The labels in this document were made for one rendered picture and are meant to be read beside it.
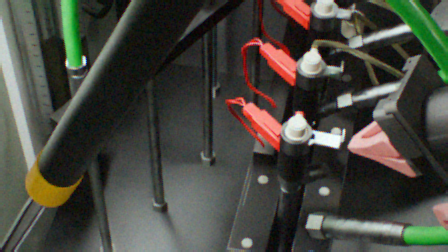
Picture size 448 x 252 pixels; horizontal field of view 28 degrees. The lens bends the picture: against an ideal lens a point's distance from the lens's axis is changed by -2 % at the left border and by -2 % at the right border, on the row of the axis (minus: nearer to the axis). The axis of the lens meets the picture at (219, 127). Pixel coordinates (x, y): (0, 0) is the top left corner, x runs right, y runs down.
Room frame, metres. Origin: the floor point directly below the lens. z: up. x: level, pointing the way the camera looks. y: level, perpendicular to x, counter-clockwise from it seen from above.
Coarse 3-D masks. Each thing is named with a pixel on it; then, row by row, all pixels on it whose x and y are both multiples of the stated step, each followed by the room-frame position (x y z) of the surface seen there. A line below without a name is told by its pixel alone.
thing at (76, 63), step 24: (72, 0) 0.54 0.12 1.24; (408, 0) 0.38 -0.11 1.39; (72, 24) 0.54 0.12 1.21; (408, 24) 0.38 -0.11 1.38; (432, 24) 0.38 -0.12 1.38; (72, 48) 0.54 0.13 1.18; (432, 48) 0.37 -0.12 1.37; (72, 72) 0.54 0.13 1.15; (408, 240) 0.36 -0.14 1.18; (432, 240) 0.35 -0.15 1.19
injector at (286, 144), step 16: (288, 144) 0.49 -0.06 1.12; (304, 144) 0.49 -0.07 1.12; (288, 160) 0.49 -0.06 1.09; (304, 160) 0.49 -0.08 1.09; (288, 176) 0.49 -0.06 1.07; (304, 176) 0.50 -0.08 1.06; (320, 176) 0.49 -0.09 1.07; (288, 192) 0.50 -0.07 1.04; (288, 208) 0.50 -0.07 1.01; (288, 224) 0.50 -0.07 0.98; (288, 240) 0.50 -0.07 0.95
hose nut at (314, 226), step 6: (312, 216) 0.41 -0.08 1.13; (318, 216) 0.40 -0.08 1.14; (324, 216) 0.40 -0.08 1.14; (312, 222) 0.40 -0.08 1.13; (318, 222) 0.40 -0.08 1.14; (306, 228) 0.40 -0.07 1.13; (312, 228) 0.40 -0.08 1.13; (318, 228) 0.40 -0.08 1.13; (312, 234) 0.40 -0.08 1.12; (318, 234) 0.39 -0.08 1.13
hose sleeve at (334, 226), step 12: (336, 216) 0.40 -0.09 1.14; (348, 216) 0.40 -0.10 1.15; (324, 228) 0.39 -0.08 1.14; (336, 228) 0.39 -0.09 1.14; (348, 228) 0.38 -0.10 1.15; (360, 228) 0.38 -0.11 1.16; (372, 228) 0.37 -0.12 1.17; (384, 228) 0.37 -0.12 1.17; (396, 228) 0.37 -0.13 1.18; (360, 240) 0.37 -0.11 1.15; (372, 240) 0.37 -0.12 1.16; (384, 240) 0.36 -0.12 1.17; (396, 240) 0.36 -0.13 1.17
